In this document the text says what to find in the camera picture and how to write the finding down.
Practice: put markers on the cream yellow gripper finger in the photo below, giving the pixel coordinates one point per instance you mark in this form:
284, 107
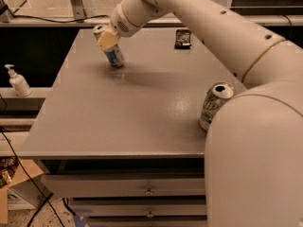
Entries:
107, 39

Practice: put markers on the top grey drawer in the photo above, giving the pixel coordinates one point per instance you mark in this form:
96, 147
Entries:
125, 185

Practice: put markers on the white pump soap bottle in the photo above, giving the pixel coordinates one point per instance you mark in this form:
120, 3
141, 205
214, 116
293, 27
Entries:
18, 82

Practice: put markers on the grey drawer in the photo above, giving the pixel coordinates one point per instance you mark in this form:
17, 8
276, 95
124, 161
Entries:
139, 207
148, 222
125, 185

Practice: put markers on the middle grey drawer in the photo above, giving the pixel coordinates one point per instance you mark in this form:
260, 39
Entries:
139, 207

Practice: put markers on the silver blue redbull can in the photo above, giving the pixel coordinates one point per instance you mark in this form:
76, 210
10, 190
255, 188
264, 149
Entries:
114, 55

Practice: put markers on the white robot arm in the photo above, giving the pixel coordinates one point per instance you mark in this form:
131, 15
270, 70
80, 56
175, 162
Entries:
254, 145

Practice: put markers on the bottom grey drawer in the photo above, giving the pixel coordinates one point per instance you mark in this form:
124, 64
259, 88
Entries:
148, 222

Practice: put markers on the black snack packet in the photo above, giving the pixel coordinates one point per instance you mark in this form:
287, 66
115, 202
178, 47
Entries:
182, 40

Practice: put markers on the green white 7up can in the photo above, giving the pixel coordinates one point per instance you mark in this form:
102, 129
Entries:
218, 94

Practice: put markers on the grey drawer cabinet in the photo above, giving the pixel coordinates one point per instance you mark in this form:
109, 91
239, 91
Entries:
141, 118

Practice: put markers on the cardboard box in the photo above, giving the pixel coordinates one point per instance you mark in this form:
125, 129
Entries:
20, 193

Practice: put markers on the left grey metal bracket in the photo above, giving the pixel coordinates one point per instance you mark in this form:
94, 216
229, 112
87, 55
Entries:
83, 9

